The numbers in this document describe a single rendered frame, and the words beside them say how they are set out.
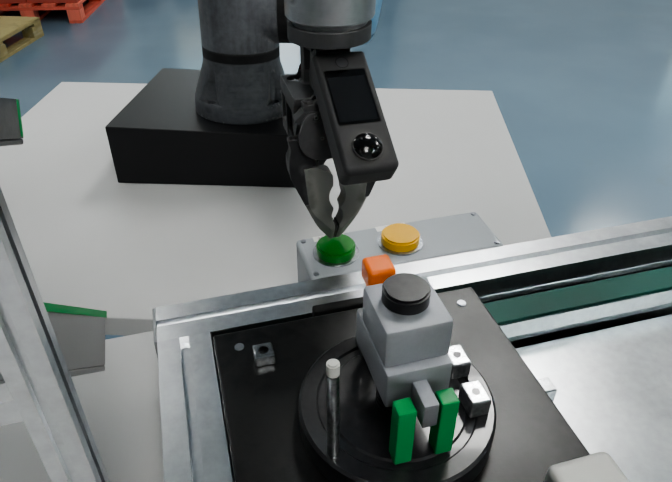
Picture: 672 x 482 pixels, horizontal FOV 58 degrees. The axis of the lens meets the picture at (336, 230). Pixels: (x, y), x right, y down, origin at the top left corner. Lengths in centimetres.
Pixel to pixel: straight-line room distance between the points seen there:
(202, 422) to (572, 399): 31
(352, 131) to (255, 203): 43
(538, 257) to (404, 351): 30
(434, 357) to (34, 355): 23
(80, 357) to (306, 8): 30
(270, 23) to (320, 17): 40
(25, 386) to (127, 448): 31
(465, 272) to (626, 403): 18
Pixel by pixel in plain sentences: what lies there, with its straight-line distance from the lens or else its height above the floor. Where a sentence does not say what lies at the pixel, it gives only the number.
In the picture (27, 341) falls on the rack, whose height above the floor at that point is 115.
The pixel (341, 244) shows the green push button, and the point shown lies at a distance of 61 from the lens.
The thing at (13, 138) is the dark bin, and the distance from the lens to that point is 36.
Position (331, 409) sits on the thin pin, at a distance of 38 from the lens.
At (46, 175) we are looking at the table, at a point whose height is 86.
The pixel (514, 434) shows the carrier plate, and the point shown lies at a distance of 47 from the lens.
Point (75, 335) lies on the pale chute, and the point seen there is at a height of 105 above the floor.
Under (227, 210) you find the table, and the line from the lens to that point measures 89.
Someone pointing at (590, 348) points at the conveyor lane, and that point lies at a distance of 63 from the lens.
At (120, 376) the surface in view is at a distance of 67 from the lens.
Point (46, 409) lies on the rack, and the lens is 33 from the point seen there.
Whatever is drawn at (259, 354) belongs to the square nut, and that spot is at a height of 98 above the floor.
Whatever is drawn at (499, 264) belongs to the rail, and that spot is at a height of 96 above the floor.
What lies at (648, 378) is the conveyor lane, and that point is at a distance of 63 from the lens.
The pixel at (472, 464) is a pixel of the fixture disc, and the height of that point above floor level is 99.
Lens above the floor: 134
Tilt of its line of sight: 35 degrees down
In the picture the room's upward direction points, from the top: straight up
